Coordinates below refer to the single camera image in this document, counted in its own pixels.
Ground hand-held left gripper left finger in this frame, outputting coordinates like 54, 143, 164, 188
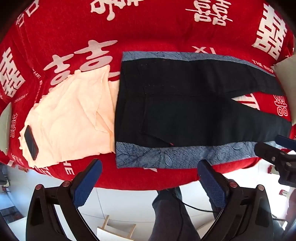
26, 159, 103, 241

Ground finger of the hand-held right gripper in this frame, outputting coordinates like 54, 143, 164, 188
275, 135, 296, 150
254, 142, 287, 164

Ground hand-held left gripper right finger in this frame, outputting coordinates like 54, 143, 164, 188
197, 159, 274, 241

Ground black pants with blue sides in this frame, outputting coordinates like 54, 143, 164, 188
114, 51, 292, 168

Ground person's grey trousers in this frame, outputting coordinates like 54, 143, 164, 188
151, 186, 232, 241

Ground wooden stool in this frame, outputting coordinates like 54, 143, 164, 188
96, 215, 137, 241

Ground cream cloth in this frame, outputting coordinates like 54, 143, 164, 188
18, 64, 120, 168

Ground black smartphone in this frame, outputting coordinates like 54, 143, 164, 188
23, 125, 39, 161

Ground white pillow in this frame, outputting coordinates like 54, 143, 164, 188
272, 54, 296, 92

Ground pale green pillow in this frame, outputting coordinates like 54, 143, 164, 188
0, 102, 13, 154

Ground red printed blanket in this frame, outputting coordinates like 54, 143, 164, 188
0, 0, 296, 189

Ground black cable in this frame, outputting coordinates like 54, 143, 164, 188
171, 189, 223, 213

